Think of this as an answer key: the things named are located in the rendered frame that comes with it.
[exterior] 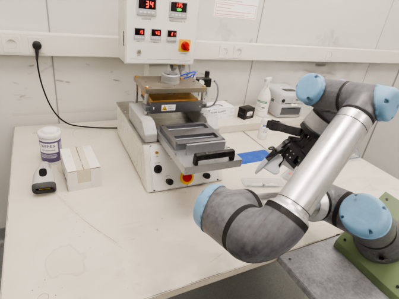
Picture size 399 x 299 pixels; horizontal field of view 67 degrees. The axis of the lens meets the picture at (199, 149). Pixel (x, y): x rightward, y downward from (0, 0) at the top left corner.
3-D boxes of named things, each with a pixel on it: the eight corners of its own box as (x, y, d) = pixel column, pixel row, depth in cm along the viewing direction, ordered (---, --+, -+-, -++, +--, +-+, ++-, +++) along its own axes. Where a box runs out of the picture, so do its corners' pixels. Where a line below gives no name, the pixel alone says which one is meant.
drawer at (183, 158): (155, 137, 121) (156, 119, 118) (203, 133, 131) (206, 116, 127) (183, 177, 98) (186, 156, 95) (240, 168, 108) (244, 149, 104)
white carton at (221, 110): (192, 115, 184) (193, 104, 181) (221, 110, 197) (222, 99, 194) (203, 123, 176) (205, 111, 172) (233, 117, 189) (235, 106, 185)
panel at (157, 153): (152, 191, 119) (148, 144, 117) (218, 180, 132) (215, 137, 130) (154, 193, 117) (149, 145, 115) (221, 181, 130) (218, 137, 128)
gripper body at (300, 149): (291, 170, 89) (320, 140, 83) (272, 150, 93) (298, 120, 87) (301, 168, 95) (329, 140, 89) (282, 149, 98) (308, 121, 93)
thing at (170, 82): (129, 91, 140) (129, 63, 134) (190, 89, 154) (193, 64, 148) (144, 111, 122) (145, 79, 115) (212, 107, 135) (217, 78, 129)
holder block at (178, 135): (159, 130, 119) (160, 124, 117) (205, 126, 127) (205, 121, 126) (174, 150, 106) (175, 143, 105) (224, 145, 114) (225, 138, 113)
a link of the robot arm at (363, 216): (384, 257, 84) (373, 241, 76) (339, 233, 95) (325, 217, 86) (405, 220, 86) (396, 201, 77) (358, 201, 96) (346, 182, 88)
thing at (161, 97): (140, 96, 136) (141, 75, 132) (185, 94, 146) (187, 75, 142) (152, 110, 123) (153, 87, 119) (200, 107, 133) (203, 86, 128)
